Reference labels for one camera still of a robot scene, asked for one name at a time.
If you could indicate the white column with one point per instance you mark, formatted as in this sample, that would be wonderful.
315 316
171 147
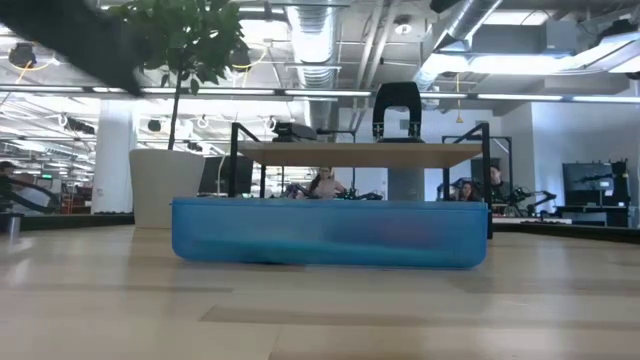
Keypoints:
112 160

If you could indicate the blue plastic pencil case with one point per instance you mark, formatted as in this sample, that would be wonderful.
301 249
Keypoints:
330 230

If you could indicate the green leafy plant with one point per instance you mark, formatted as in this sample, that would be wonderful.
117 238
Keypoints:
190 35

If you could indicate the black monitor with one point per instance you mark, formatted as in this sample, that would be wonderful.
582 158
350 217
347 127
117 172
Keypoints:
585 177
245 175

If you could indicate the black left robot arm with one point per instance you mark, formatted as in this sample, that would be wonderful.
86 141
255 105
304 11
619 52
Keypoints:
65 25

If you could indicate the black aluminium frame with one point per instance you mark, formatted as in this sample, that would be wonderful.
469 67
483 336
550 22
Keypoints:
575 232
75 222

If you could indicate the white plant pot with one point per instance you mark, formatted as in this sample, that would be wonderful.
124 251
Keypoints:
160 190

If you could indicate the wooden shelf black legs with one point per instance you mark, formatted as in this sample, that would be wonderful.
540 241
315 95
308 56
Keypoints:
360 155

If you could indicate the person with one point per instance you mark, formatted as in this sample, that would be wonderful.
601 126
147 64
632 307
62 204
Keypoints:
467 192
497 182
327 187

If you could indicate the black background robot arm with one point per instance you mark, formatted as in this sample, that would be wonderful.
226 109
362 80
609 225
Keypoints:
540 196

